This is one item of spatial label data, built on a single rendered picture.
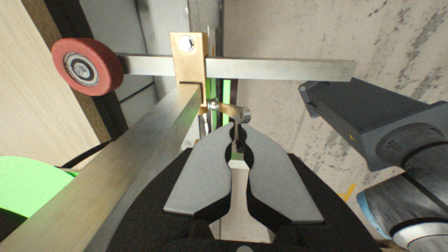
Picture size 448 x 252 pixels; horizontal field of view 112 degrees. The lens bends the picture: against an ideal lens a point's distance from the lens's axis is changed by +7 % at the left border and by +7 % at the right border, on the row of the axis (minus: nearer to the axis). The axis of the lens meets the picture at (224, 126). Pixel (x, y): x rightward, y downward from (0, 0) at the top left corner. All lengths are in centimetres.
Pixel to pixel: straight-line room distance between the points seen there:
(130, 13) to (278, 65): 41
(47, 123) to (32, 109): 3
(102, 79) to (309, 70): 32
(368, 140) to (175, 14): 83
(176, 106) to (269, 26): 101
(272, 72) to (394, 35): 124
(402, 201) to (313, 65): 59
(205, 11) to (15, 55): 32
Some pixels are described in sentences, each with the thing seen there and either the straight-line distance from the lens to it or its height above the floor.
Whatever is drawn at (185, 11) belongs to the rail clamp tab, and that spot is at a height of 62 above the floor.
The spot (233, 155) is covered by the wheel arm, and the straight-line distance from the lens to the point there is 42.
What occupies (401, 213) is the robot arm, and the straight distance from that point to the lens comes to 76.
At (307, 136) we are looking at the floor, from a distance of 152.
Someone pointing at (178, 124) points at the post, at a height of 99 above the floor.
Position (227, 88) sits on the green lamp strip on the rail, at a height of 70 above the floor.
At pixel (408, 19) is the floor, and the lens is 149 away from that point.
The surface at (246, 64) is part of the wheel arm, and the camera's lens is 26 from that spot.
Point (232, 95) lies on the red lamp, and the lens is 44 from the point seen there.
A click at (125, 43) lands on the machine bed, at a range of 49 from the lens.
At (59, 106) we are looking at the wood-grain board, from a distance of 39.
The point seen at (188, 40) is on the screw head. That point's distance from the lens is 25.
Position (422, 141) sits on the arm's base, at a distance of 85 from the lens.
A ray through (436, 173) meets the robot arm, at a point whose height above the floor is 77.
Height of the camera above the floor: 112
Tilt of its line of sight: 58 degrees down
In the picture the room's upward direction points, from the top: 173 degrees counter-clockwise
